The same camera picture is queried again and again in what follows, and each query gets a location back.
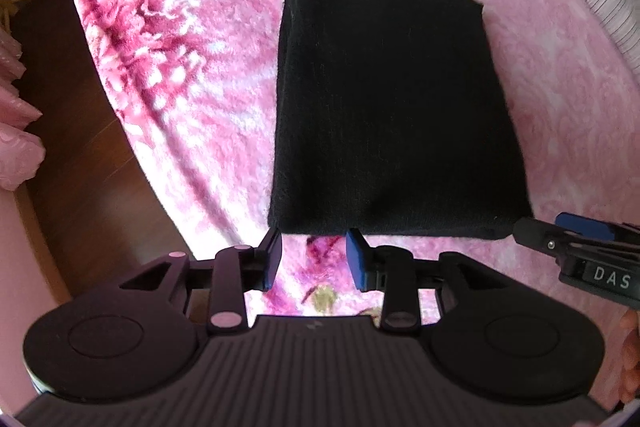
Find black garment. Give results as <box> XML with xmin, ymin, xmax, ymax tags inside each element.
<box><xmin>268</xmin><ymin>0</ymin><xmax>533</xmax><ymax>239</ymax></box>

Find pink curtain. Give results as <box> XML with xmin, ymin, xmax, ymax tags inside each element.
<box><xmin>0</xmin><ymin>29</ymin><xmax>46</xmax><ymax>192</ymax></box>

